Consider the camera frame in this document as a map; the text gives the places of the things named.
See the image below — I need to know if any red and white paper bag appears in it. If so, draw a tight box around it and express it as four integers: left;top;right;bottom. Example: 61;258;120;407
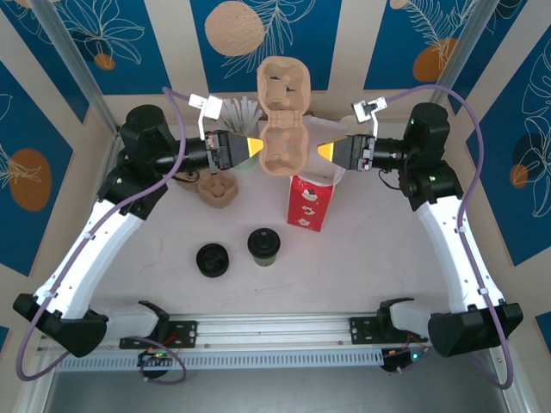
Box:
286;114;359;234

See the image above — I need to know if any black plastic cup lid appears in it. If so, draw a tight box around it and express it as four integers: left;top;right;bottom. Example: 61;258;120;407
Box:
195;243;231;280
247;227;282;261

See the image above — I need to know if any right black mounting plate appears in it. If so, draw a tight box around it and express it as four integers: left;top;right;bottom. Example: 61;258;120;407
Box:
349;316;431;345

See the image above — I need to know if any black mounting plate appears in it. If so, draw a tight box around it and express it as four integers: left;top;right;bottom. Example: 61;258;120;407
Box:
119;320;199;349
349;316;431;345

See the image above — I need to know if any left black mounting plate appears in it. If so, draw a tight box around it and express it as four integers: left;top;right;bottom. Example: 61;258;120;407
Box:
119;320;199;349

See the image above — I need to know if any right small controller board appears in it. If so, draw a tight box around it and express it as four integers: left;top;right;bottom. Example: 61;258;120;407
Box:
381;348;422;374

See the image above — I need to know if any small controller board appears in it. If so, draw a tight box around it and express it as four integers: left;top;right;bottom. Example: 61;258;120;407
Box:
381;348;422;374
137;350;173;367

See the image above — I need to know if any left small controller board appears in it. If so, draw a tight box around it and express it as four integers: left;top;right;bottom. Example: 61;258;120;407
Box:
137;350;173;367

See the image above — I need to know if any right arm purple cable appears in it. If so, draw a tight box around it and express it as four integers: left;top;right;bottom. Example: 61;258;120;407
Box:
384;84;516;391

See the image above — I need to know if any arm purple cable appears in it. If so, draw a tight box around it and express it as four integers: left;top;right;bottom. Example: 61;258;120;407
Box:
15;87;193;386
384;84;516;391

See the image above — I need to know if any right thin black cable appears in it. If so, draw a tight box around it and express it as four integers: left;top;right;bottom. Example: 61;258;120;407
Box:
378;169;402;190

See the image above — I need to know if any aluminium frame post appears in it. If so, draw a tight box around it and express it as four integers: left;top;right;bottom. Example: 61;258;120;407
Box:
421;0;503;128
32;0;121;135

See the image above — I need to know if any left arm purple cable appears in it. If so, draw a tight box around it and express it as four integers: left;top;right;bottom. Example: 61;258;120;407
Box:
15;87;193;386

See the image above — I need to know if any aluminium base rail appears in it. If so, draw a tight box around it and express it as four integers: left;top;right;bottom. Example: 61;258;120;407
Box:
36;312;511;352

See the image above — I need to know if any grey slotted cable duct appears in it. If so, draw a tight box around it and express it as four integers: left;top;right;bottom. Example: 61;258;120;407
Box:
55;348;385;372

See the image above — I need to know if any aluminium frame bar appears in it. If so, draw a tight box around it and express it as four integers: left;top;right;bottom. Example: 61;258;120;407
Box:
488;348;524;413
19;365;55;413

